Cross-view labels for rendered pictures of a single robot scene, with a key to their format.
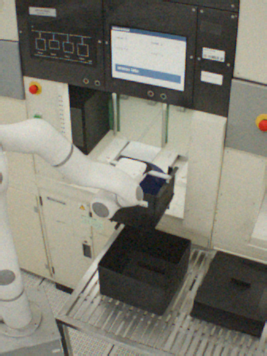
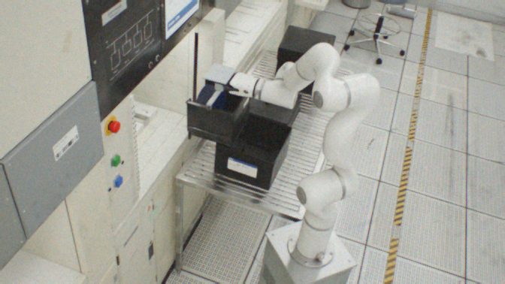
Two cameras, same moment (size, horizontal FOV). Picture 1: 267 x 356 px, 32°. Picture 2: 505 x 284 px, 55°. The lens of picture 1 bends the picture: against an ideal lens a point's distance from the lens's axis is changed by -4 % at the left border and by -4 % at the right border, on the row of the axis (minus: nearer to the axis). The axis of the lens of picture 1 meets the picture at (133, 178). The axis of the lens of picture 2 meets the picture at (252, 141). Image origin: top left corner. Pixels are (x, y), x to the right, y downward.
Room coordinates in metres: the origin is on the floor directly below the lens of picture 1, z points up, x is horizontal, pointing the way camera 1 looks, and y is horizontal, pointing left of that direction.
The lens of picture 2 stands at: (1.54, 1.62, 2.36)
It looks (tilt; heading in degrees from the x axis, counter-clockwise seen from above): 41 degrees down; 260
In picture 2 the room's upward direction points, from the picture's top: 8 degrees clockwise
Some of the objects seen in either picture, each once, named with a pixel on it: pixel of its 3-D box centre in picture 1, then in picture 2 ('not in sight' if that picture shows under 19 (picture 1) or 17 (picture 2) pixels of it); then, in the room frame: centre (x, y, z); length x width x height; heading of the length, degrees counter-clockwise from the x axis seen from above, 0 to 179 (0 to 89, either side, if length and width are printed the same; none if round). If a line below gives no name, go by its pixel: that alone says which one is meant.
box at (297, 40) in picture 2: not in sight; (303, 60); (0.89, -0.78, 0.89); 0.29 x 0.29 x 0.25; 70
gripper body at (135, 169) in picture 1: (128, 173); (246, 85); (1.33, 0.02, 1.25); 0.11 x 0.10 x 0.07; 156
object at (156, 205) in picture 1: (139, 186); (219, 104); (1.42, -0.02, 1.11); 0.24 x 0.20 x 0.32; 66
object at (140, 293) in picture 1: (145, 267); (253, 149); (1.25, -0.05, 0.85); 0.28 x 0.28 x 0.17; 65
